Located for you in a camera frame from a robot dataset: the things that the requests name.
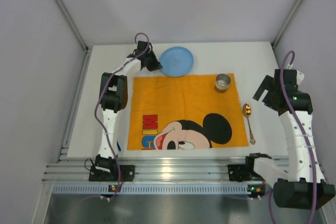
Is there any blue plastic plate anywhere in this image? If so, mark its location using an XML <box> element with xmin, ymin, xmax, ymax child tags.
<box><xmin>159</xmin><ymin>46</ymin><xmax>194</xmax><ymax>77</ymax></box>

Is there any gold ornate spoon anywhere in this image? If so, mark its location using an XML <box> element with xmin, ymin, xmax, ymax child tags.
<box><xmin>242</xmin><ymin>103</ymin><xmax>256</xmax><ymax>145</ymax></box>

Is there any small metal cup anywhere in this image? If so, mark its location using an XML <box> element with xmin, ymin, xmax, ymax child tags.
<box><xmin>215</xmin><ymin>73</ymin><xmax>232</xmax><ymax>92</ymax></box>

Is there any orange cartoon mouse cloth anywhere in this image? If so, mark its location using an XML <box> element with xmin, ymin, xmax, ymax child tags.
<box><xmin>127</xmin><ymin>73</ymin><xmax>248</xmax><ymax>151</ymax></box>

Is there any blue metal fork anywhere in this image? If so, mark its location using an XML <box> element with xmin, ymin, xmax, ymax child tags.
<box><xmin>117</xmin><ymin>141</ymin><xmax>122</xmax><ymax>152</ymax></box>

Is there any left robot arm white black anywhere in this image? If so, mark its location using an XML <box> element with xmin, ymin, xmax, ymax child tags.
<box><xmin>93</xmin><ymin>41</ymin><xmax>162</xmax><ymax>177</ymax></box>

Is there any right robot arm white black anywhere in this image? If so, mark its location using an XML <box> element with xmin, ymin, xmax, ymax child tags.
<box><xmin>245</xmin><ymin>69</ymin><xmax>335</xmax><ymax>210</ymax></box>

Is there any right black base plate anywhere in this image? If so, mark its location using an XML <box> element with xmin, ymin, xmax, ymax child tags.
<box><xmin>227</xmin><ymin>164</ymin><xmax>265</xmax><ymax>182</ymax></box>

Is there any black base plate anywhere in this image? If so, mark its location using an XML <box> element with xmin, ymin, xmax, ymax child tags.
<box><xmin>89</xmin><ymin>165</ymin><xmax>135</xmax><ymax>182</ymax></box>
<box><xmin>227</xmin><ymin>164</ymin><xmax>265</xmax><ymax>182</ymax></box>

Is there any aluminium mounting rail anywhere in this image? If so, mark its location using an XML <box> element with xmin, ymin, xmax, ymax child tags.
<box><xmin>42</xmin><ymin>157</ymin><xmax>245</xmax><ymax>183</ymax></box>

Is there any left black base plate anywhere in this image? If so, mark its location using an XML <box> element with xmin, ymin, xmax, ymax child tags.
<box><xmin>89</xmin><ymin>165</ymin><xmax>135</xmax><ymax>182</ymax></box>

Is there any right aluminium frame post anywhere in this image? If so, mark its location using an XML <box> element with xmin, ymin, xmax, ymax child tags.
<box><xmin>271</xmin><ymin>0</ymin><xmax>305</xmax><ymax>49</ymax></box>

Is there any aluminium frame post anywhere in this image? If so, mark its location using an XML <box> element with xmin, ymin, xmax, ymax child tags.
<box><xmin>271</xmin><ymin>0</ymin><xmax>305</xmax><ymax>49</ymax></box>
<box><xmin>54</xmin><ymin>0</ymin><xmax>89</xmax><ymax>51</ymax></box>

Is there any left aluminium frame post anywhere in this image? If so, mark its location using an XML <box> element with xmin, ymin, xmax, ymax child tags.
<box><xmin>54</xmin><ymin>0</ymin><xmax>89</xmax><ymax>51</ymax></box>

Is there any slotted grey cable duct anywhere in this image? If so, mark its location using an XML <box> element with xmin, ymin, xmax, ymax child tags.
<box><xmin>52</xmin><ymin>183</ymin><xmax>265</xmax><ymax>195</ymax></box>

